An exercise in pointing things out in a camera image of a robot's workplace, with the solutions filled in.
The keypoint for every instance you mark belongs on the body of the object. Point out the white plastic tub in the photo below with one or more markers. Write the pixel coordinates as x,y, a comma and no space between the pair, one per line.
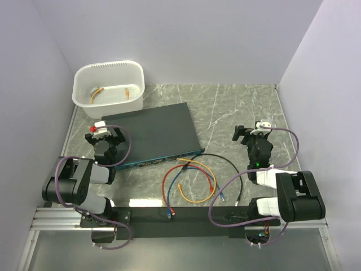
99,89

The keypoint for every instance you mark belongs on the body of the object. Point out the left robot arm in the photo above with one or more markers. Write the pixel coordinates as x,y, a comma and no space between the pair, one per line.
68,183

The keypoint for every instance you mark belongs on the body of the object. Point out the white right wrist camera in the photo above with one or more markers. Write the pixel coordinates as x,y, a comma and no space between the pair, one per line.
262,126

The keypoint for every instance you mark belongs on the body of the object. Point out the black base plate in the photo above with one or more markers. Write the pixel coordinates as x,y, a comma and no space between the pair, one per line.
153,222

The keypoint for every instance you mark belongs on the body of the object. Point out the aluminium rail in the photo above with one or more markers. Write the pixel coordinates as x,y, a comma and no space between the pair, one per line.
63,219

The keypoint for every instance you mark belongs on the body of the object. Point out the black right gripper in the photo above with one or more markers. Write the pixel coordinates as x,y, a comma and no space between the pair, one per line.
240,131

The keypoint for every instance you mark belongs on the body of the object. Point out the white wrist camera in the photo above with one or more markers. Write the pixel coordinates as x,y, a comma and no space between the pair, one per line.
262,126
98,130

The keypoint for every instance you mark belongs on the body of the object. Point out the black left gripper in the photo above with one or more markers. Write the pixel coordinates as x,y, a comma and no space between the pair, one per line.
117,139

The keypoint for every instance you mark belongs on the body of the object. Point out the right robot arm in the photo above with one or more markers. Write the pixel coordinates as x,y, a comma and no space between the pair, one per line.
297,195

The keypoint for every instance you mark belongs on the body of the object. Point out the black network switch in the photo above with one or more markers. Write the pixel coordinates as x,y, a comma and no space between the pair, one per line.
157,134

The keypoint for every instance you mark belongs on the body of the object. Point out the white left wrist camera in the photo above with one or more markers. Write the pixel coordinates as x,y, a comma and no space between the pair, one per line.
98,130

